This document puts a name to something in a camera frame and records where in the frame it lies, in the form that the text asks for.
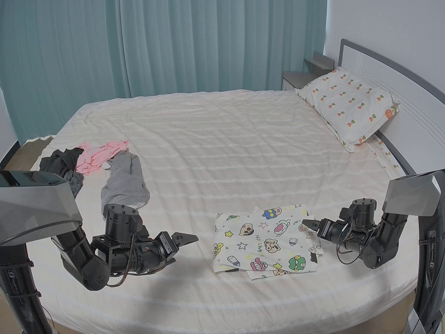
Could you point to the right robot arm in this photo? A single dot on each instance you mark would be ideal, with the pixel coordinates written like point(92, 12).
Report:
point(410, 193)

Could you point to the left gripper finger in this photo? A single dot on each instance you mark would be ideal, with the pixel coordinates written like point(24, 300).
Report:
point(184, 239)

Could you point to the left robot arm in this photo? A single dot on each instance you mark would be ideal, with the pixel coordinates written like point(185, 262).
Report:
point(34, 193)

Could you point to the grey garment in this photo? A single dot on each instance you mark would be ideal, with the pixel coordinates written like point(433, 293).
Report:
point(125, 183)

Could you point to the pink garment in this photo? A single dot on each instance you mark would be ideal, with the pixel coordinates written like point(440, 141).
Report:
point(100, 153)

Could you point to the black garment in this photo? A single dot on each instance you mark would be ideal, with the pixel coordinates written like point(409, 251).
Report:
point(62, 162)

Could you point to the grey bedside table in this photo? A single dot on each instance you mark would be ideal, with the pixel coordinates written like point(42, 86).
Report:
point(302, 78)

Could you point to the bed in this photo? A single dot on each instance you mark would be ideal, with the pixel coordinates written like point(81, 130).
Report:
point(226, 144)

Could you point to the white printed pyjama top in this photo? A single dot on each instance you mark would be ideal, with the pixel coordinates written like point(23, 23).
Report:
point(264, 245)

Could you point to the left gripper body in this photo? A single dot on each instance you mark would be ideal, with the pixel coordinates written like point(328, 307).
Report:
point(153, 254)

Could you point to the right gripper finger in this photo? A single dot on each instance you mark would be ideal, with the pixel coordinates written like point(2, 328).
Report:
point(312, 224)

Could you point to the white printed pillow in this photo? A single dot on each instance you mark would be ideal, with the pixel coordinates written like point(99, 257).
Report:
point(351, 106)

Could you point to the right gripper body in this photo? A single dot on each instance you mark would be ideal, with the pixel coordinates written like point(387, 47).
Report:
point(332, 230)

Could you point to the blue-green curtain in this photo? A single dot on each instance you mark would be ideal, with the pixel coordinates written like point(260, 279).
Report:
point(173, 33)

